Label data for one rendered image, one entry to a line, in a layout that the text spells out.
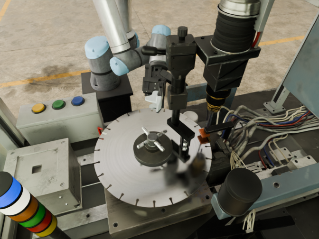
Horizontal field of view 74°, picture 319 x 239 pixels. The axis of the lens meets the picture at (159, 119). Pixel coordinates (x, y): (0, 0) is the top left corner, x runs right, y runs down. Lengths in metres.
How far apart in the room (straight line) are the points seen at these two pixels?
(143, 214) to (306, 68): 0.50
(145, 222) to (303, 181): 0.39
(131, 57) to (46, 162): 0.48
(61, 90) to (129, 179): 2.01
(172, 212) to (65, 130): 0.50
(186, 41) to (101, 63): 0.68
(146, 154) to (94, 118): 0.33
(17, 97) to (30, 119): 1.75
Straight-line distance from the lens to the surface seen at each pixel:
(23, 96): 2.61
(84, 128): 0.88
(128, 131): 0.66
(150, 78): 0.78
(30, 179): 0.72
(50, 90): 2.54
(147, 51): 0.48
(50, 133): 0.90
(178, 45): 0.43
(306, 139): 1.07
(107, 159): 0.61
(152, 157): 0.58
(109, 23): 0.85
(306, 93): 0.40
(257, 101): 1.14
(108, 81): 1.11
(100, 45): 1.04
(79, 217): 0.77
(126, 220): 0.63
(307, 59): 0.39
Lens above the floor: 1.45
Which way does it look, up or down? 47 degrees down
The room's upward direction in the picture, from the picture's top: straight up
